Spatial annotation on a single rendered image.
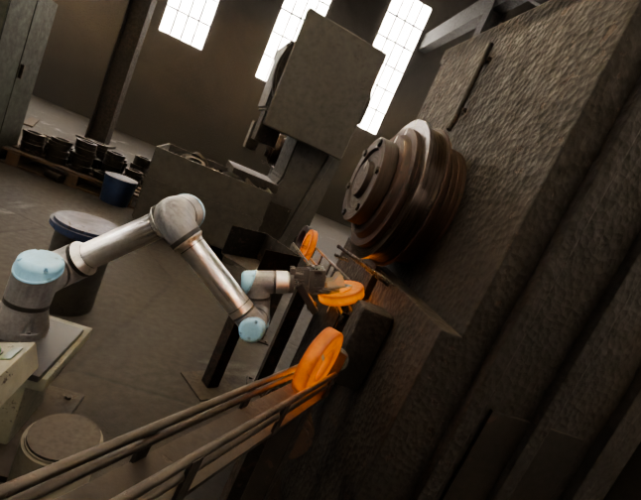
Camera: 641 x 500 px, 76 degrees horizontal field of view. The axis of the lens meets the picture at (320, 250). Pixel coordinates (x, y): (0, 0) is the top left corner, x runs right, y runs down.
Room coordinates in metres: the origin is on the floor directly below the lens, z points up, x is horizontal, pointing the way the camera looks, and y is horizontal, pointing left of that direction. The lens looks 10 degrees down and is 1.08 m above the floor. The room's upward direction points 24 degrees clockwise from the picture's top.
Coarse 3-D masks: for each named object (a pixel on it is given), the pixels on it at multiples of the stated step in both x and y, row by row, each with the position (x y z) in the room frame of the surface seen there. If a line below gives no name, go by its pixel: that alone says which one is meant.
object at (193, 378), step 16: (240, 240) 1.81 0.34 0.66; (256, 240) 1.88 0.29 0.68; (272, 240) 1.87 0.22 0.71; (240, 256) 1.84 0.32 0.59; (256, 256) 1.90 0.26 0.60; (272, 256) 1.62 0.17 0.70; (288, 256) 1.69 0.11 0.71; (224, 336) 1.71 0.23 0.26; (224, 352) 1.70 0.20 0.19; (208, 368) 1.72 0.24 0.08; (224, 368) 1.73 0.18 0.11; (192, 384) 1.67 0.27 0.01; (208, 384) 1.69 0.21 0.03; (224, 384) 1.78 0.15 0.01
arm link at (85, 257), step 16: (128, 224) 1.22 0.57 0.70; (144, 224) 1.21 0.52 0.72; (96, 240) 1.21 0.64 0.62; (112, 240) 1.20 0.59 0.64; (128, 240) 1.21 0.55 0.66; (144, 240) 1.22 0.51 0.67; (64, 256) 1.18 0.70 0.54; (80, 256) 1.19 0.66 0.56; (96, 256) 1.20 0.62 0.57; (112, 256) 1.21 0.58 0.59; (80, 272) 1.19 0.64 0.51
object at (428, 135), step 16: (416, 128) 1.33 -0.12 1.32; (432, 144) 1.18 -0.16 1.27; (432, 160) 1.17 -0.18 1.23; (416, 176) 1.17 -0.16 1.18; (432, 176) 1.15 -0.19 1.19; (416, 192) 1.12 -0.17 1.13; (432, 192) 1.15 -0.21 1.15; (416, 208) 1.14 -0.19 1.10; (400, 224) 1.14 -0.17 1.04; (416, 224) 1.15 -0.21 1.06; (352, 240) 1.44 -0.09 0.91; (384, 240) 1.17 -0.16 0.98; (400, 240) 1.17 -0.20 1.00; (368, 256) 1.24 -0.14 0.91; (384, 256) 1.24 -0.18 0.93
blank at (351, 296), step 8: (352, 288) 1.35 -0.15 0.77; (360, 288) 1.35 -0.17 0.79; (320, 296) 1.32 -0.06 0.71; (328, 296) 1.30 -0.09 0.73; (336, 296) 1.30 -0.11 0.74; (344, 296) 1.29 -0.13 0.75; (352, 296) 1.30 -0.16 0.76; (360, 296) 1.32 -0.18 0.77; (328, 304) 1.30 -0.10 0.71; (336, 304) 1.29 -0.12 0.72; (344, 304) 1.29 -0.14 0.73
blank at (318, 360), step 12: (324, 336) 0.82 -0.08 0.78; (336, 336) 0.84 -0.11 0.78; (312, 348) 0.80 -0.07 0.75; (324, 348) 0.80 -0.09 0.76; (336, 348) 0.88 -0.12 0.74; (312, 360) 0.78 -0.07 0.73; (324, 360) 0.88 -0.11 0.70; (300, 372) 0.78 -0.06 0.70; (312, 372) 0.78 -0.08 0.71; (324, 372) 0.87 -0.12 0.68; (300, 384) 0.78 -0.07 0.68; (312, 384) 0.82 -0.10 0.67
